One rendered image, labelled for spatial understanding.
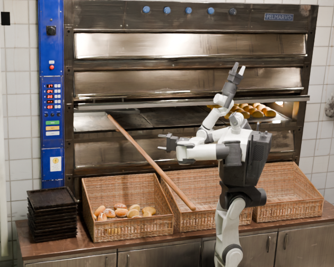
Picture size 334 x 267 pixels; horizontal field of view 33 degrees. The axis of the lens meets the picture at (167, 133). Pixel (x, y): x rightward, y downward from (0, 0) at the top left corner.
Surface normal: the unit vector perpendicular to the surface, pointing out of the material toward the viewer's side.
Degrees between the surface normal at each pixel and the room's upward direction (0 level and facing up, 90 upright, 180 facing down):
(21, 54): 90
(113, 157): 70
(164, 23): 90
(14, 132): 90
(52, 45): 90
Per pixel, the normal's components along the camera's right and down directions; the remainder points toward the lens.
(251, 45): 0.33, -0.05
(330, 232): 0.33, 0.30
